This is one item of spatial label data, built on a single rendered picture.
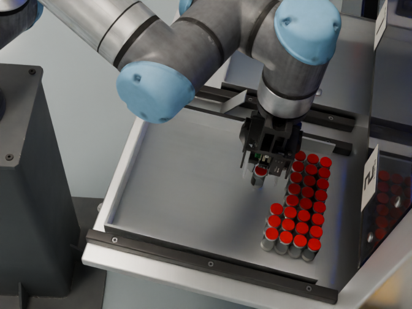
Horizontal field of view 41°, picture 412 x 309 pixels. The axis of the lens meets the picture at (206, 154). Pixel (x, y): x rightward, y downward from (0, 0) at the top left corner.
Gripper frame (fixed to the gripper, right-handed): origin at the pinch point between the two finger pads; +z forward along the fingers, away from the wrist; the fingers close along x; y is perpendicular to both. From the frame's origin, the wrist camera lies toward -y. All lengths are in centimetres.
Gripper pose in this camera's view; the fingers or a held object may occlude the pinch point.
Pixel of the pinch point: (262, 165)
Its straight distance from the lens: 91.7
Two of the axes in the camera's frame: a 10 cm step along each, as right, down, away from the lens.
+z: -0.8, 5.4, 8.3
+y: -2.3, 8.0, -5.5
